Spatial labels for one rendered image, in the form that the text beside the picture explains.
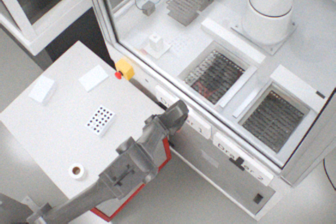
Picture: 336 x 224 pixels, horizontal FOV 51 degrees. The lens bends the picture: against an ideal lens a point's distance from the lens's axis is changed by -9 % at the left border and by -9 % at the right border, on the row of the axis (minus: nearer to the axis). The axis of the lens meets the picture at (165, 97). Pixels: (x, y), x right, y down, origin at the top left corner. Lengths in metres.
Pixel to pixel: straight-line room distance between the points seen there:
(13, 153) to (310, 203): 2.02
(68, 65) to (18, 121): 0.38
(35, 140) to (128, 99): 0.48
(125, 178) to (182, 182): 1.53
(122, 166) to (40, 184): 1.75
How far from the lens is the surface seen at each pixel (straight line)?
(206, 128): 1.49
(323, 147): 1.04
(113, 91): 1.78
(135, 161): 0.88
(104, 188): 0.87
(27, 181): 2.62
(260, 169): 1.44
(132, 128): 1.69
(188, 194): 2.35
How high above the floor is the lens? 2.29
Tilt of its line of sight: 63 degrees down
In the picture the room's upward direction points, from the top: 10 degrees counter-clockwise
